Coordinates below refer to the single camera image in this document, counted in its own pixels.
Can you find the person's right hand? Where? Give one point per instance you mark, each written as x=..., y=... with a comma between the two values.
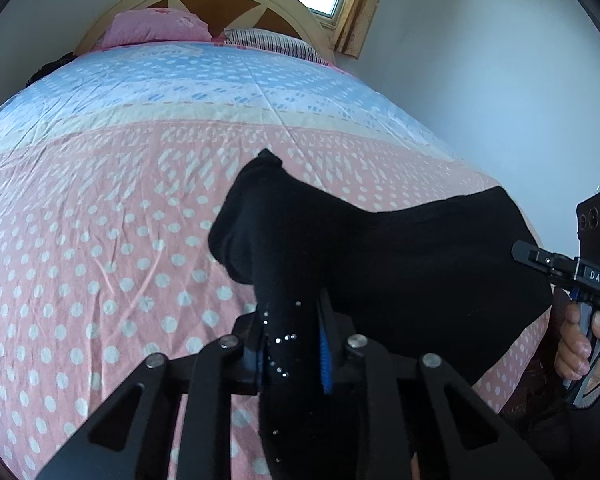
x=572, y=350

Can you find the cream wooden headboard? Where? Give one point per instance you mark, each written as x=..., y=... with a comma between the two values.
x=280, y=5

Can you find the yellow curtain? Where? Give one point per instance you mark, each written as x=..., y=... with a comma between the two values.
x=360, y=15

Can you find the black pants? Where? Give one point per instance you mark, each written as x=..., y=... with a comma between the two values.
x=405, y=260

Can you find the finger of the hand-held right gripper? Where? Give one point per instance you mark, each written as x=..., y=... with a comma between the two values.
x=535, y=255

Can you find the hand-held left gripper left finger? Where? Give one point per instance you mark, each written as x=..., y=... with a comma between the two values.
x=252, y=362

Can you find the striped pillow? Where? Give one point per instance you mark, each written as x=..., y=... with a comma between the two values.
x=275, y=40

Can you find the pink and blue dotted blanket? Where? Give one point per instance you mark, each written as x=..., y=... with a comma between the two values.
x=105, y=185

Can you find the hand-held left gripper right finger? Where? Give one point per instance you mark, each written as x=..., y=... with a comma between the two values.
x=324, y=360

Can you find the pink pillow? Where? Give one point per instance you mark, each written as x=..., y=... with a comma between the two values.
x=155, y=25

